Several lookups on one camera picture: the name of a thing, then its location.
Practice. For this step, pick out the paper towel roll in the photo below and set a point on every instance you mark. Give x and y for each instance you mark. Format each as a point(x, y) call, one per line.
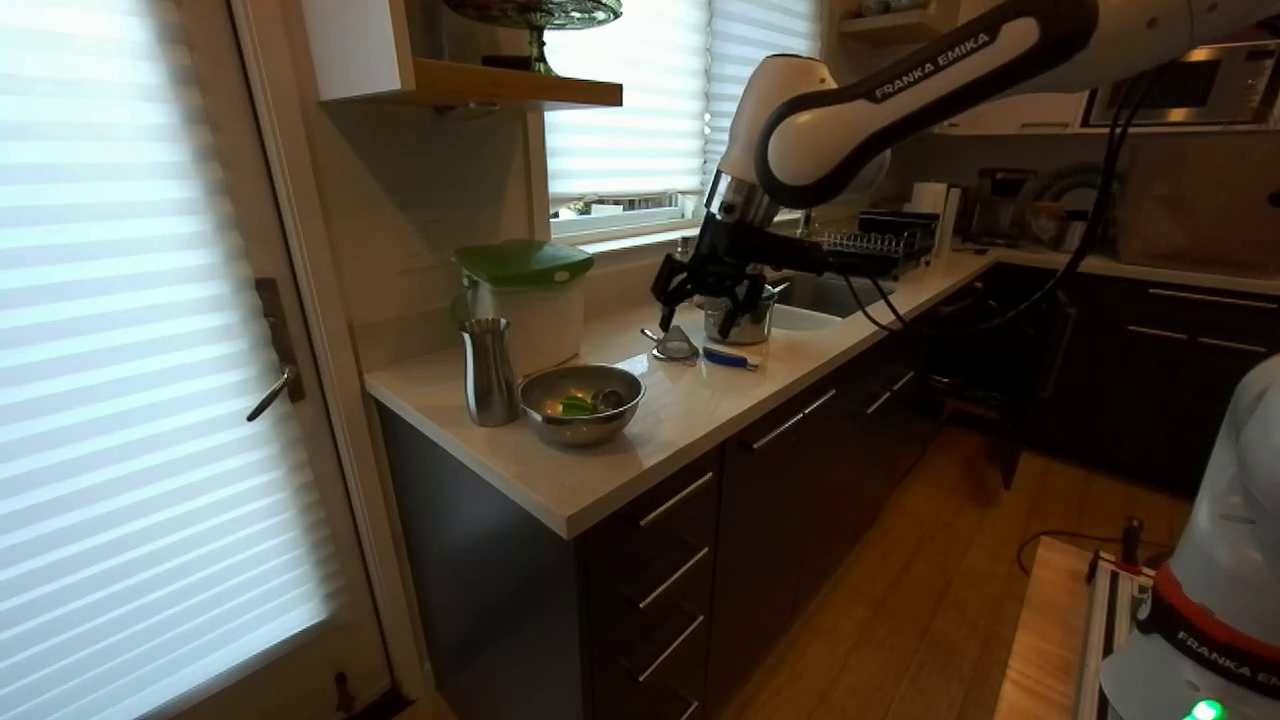
point(928, 215)

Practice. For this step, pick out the wooden wall shelf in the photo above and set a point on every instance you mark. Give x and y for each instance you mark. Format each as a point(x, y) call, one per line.
point(520, 88)

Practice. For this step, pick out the drawer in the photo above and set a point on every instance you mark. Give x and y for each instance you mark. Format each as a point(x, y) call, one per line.
point(655, 660)
point(655, 590)
point(655, 500)

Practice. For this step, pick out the green item in bowl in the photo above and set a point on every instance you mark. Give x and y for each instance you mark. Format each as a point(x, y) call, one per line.
point(577, 406)

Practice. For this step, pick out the door with white blind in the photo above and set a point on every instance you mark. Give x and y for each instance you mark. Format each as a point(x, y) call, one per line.
point(150, 350)

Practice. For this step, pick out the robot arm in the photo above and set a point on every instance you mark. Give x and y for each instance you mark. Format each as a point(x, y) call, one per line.
point(900, 90)

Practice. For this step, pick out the silver microwave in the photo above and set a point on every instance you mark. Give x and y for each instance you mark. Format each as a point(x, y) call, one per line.
point(1190, 88)

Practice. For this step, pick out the small metal strainer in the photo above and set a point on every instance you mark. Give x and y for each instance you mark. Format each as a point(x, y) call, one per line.
point(677, 345)

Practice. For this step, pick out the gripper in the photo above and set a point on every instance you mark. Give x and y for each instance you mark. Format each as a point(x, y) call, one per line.
point(730, 250)

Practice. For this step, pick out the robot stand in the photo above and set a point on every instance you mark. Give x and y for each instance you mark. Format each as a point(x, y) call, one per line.
point(1050, 640)

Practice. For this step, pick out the green glass cake stand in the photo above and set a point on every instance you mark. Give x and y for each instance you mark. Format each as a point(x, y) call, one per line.
point(540, 20)

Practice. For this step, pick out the white bin with green lid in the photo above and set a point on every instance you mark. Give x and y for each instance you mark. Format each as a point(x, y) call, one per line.
point(530, 300)

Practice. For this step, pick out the white wall cabinet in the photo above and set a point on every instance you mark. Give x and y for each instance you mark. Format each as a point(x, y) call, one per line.
point(355, 45)

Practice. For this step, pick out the silver metal bowl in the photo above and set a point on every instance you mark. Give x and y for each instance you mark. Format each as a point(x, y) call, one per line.
point(582, 415)

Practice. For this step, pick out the silver metal pot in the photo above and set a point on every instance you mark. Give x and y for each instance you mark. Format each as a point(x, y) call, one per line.
point(745, 325)

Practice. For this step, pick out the black coffee maker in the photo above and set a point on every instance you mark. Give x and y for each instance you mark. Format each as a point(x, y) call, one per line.
point(1000, 205)

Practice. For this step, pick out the kitchen sink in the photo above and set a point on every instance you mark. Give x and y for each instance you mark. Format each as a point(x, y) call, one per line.
point(830, 295)

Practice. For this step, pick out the window with white blinds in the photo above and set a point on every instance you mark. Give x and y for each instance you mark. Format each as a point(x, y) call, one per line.
point(640, 100)

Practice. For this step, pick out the silver metal cup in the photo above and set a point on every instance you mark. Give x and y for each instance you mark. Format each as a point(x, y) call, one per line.
point(489, 375)

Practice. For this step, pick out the black dish rack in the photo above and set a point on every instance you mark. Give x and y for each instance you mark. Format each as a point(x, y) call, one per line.
point(880, 245)

